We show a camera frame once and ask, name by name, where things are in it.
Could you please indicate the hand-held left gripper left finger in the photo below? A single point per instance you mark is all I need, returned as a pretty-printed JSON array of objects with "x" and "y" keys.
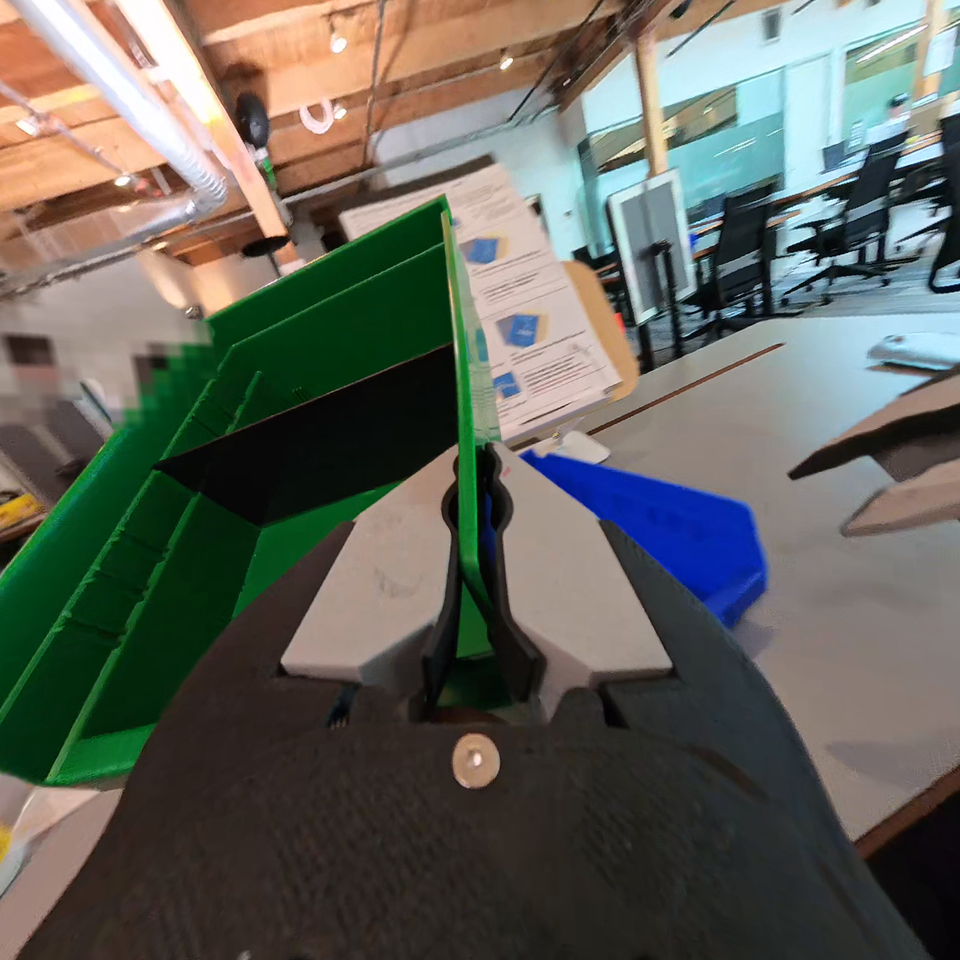
[{"x": 375, "y": 585}]

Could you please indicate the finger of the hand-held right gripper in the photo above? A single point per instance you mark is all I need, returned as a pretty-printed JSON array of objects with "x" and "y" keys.
[
  {"x": 900, "y": 427},
  {"x": 915, "y": 506}
]

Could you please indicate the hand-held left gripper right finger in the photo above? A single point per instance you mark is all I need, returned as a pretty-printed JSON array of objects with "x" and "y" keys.
[{"x": 585, "y": 592}]

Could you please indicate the blue plastic bin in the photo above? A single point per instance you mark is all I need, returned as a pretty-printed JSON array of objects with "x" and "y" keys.
[{"x": 675, "y": 525}]

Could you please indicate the green plastic bin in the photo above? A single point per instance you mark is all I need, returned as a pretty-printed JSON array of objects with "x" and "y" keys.
[{"x": 360, "y": 300}]

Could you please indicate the white flat object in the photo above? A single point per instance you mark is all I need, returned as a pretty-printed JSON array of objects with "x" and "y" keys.
[{"x": 915, "y": 352}]

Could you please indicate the black bin divider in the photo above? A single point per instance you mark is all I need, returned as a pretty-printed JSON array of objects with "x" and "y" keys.
[{"x": 337, "y": 435}]

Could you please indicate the group of black office chairs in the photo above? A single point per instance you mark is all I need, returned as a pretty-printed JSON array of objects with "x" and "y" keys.
[{"x": 742, "y": 240}]

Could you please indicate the wooden display board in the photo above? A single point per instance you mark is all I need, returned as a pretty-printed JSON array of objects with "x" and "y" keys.
[{"x": 607, "y": 330}]

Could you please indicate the printed instruction sheet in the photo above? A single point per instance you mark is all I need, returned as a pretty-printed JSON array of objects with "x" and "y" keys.
[{"x": 525, "y": 300}]

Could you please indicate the white framed grey panel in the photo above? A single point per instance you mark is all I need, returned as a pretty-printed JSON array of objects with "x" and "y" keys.
[{"x": 652, "y": 247}]

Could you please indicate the white ceiling duct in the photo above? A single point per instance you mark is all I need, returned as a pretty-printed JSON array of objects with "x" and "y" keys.
[{"x": 112, "y": 75}]

